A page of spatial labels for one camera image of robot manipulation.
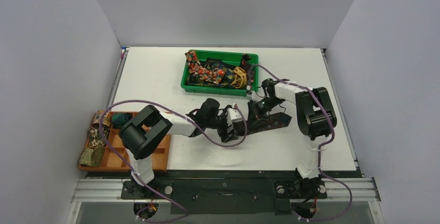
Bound green plastic bin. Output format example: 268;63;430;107
181;50;259;96

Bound colourful rolled tie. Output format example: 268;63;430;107
91;110;112;127

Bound orange compartment tray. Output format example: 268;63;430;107
77;111;172;173

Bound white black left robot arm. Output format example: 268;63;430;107
119;98;245;198

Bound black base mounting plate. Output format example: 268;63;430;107
120;169;331;216

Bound yellow patterned tie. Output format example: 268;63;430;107
231;66;248;89

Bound dark teal rolled tie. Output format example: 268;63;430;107
111;113;133;129

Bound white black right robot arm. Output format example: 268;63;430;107
246;79;337;197

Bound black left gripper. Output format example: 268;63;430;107
205;106;238;141

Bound dark navy patterned tie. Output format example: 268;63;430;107
185;50;254;89

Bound brown floral rolled tie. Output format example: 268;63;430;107
88;125;106;148

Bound aluminium frame rail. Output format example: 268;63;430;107
71;178;381;203

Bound red floral patterned tie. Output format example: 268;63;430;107
185;50;227;85

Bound dark brown blue-patterned tie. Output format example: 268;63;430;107
246;112;292;135

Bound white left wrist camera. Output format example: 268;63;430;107
226;107;243;125

